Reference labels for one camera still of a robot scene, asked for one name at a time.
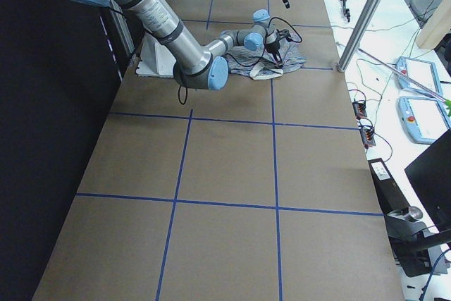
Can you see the orange terminal block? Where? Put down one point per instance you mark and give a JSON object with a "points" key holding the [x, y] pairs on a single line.
{"points": [[359, 108], [367, 135]]}

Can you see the far blue teach pendant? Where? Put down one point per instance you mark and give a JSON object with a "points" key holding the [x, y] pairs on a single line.
{"points": [[423, 72]]}

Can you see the navy white striped polo shirt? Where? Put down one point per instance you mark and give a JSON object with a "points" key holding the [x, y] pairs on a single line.
{"points": [[260, 65]]}

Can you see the aluminium frame post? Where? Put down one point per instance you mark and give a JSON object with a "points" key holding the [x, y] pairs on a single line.
{"points": [[358, 32]]}

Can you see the near blue teach pendant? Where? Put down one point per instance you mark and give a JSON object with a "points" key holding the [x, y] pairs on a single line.
{"points": [[424, 119]]}

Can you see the orange terminal block near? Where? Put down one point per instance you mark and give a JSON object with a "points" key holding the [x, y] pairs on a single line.
{"points": [[367, 135]]}

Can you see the black power box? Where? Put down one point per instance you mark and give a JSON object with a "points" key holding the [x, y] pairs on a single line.
{"points": [[390, 196]]}

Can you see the orange terminal block far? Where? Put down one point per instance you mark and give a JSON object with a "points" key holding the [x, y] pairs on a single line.
{"points": [[359, 108]]}

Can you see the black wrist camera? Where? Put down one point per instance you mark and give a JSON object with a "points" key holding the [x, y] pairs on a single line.
{"points": [[284, 35]]}

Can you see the blue teach pendant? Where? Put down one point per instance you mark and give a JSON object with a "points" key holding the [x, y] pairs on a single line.
{"points": [[424, 119], [423, 72]]}

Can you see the black monitor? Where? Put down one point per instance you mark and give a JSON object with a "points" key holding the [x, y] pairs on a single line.
{"points": [[429, 176]]}

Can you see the metal cylinder cup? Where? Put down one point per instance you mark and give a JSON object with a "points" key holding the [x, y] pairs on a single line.
{"points": [[413, 214]]}

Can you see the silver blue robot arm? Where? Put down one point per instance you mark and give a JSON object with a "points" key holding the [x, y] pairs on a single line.
{"points": [[197, 66]]}

